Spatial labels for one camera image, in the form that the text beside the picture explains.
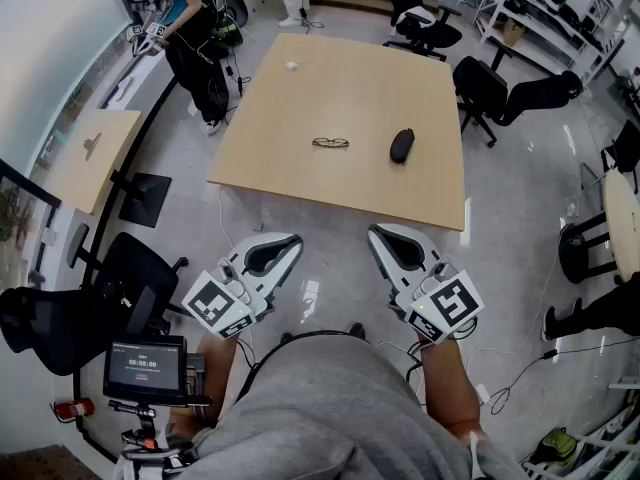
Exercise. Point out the person's shoe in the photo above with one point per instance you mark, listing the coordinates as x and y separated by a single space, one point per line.
287 338
356 330

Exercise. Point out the person's left shoe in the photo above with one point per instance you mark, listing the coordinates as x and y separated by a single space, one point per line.
287 338

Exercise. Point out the red fire extinguisher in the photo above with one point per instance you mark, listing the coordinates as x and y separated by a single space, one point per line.
75 409

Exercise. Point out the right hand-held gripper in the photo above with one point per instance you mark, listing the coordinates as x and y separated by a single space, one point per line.
447 305

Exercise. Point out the person's left forearm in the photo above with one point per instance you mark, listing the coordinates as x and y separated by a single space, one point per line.
217 368

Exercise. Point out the black stool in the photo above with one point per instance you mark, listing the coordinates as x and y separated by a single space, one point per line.
575 253

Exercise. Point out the person's right forearm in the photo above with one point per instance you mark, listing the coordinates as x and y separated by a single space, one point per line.
445 383

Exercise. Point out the thin-framed eyeglasses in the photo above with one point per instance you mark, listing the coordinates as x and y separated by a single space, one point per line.
330 141

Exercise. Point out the person's right shoe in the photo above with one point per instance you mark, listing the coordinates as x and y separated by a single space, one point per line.
356 330

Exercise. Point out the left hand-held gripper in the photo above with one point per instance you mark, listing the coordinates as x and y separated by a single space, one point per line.
220 304

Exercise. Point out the silver-framed black chair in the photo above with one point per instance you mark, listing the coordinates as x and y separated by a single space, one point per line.
627 148

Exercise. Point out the black monitor mount rig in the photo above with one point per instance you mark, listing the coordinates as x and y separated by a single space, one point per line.
145 413

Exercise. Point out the person's grey sweatshirt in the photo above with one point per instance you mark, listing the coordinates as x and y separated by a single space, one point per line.
325 408

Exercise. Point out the black mesh office chair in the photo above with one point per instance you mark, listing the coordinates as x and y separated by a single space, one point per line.
50 328

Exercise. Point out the black reclined office chair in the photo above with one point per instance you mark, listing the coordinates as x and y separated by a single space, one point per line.
480 88

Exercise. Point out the small metal clamp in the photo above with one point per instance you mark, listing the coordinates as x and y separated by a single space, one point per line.
92 145

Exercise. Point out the white charger plug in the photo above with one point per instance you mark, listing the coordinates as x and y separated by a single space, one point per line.
292 66

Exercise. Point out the cardboard box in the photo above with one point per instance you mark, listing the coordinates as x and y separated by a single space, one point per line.
513 32

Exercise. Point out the white floor adapter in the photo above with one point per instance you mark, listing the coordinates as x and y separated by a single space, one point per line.
483 393

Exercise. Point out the black table base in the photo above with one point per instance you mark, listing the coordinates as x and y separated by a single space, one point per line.
145 200

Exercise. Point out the white cloth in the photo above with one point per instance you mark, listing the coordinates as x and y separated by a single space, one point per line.
412 18

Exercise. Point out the small wooden table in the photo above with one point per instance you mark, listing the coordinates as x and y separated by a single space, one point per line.
100 178

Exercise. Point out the round wooden table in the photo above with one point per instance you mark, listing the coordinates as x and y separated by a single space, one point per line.
622 228

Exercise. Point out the black glasses case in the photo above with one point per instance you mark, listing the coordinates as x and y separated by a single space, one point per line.
401 145

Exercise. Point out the small black monitor screen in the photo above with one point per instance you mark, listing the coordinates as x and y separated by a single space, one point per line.
145 368

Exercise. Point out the green and black bag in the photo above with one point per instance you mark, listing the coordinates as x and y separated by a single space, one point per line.
555 445

